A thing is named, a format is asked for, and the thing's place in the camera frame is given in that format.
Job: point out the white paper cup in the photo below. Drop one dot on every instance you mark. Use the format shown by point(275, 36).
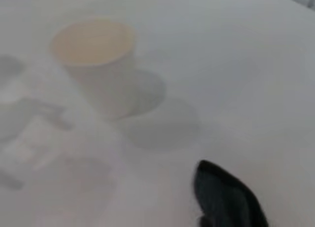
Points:
point(103, 72)

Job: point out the dark blue rag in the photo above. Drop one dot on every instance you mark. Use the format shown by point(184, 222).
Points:
point(226, 197)

